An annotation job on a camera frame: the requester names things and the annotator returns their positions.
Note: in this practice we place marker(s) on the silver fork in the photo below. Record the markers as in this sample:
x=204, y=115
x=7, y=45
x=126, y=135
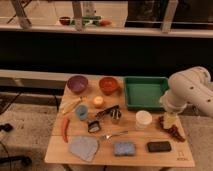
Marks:
x=108, y=136

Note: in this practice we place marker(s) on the wooden table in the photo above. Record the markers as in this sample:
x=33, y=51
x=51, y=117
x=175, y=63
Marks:
x=57, y=150

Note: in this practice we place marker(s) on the black rectangular block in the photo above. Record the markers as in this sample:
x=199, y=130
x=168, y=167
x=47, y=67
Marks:
x=159, y=146

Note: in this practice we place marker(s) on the purple bowl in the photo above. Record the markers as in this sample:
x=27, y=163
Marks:
x=77, y=84

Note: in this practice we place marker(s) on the small blue cup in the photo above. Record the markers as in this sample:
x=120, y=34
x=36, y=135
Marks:
x=82, y=112

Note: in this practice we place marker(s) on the orange bowl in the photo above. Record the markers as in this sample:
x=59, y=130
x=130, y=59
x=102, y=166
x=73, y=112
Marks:
x=108, y=85

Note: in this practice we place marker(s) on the small metal cup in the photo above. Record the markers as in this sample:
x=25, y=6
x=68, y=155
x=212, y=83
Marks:
x=115, y=116

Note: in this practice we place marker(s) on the green plastic tray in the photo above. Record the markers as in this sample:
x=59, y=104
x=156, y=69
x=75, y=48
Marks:
x=143, y=93

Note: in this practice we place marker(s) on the red chili pepper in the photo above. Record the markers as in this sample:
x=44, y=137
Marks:
x=64, y=127

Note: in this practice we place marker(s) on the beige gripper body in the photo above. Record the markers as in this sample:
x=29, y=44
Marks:
x=168, y=120

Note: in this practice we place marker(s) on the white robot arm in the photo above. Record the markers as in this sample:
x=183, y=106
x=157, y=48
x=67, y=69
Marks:
x=187, y=86

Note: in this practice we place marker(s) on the light blue towel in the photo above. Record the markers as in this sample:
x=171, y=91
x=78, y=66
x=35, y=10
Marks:
x=84, y=147

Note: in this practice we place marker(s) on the blue sponge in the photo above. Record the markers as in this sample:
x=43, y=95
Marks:
x=124, y=148

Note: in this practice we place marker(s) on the dark red grape bunch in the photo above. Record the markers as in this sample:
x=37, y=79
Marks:
x=172, y=131

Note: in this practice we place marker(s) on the yellow round fruit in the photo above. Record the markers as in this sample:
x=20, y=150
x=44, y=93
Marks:
x=98, y=101

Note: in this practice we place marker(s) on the yellow banana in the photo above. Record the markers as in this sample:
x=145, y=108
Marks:
x=67, y=106

